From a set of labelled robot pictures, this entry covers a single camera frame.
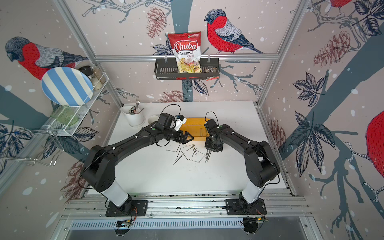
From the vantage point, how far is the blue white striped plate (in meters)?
0.69

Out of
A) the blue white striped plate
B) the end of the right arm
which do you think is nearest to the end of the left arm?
the end of the right arm

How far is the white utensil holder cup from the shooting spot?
1.01 metres

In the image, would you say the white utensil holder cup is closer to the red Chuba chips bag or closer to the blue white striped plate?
the blue white striped plate

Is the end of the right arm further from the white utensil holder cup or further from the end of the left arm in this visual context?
the white utensil holder cup

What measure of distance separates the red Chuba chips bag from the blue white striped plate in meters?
0.51

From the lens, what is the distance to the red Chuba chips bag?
81 centimetres

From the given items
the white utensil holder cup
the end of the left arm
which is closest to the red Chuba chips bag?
the end of the left arm

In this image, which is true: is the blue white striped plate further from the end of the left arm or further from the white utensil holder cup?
the end of the left arm

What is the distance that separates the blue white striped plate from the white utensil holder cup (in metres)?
0.25

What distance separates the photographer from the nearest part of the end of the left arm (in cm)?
70

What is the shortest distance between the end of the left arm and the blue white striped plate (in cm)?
42

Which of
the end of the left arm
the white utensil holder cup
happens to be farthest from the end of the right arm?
the white utensil holder cup

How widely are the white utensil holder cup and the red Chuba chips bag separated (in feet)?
1.44
